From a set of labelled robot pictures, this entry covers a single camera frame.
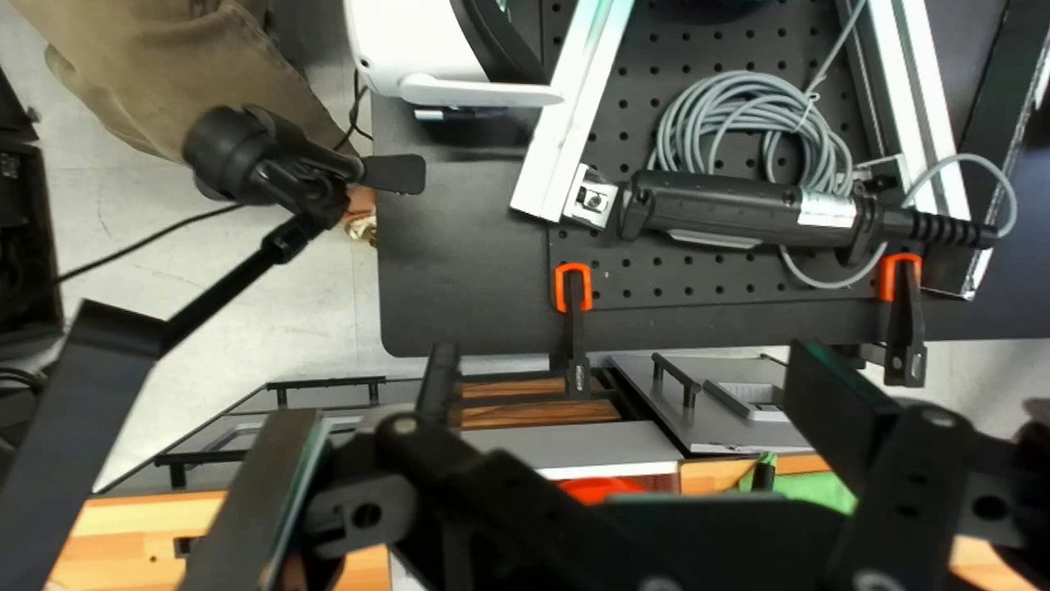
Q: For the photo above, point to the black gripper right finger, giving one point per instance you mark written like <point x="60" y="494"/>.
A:
<point x="931" y="480"/>

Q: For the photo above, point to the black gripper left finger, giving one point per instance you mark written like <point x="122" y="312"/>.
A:
<point x="274" y="494"/>

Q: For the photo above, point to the green cloth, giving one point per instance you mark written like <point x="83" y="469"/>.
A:
<point x="821" y="494"/>

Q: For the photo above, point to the wooden board with rectangular hole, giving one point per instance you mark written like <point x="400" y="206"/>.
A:
<point x="142" y="537"/>

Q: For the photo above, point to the black clamp with orange grip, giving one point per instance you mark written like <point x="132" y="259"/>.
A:
<point x="907" y="330"/>
<point x="573" y="348"/>

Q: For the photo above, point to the white sink basin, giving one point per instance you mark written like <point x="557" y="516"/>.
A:
<point x="568" y="447"/>

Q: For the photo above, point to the black pegboard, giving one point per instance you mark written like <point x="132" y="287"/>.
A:
<point x="481" y="273"/>

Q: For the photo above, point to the red bowl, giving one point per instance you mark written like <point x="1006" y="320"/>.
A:
<point x="612" y="491"/>

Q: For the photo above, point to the aluminium extrusion bar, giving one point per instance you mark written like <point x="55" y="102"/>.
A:
<point x="920" y="110"/>
<point x="568" y="121"/>

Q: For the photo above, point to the person in khaki trousers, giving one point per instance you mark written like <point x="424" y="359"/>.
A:
<point x="166" y="55"/>

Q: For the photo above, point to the white plastic housing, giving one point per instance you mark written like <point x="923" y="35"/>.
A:
<point x="405" y="43"/>

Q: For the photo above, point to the black metal frame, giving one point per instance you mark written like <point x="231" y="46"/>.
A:
<point x="66" y="437"/>

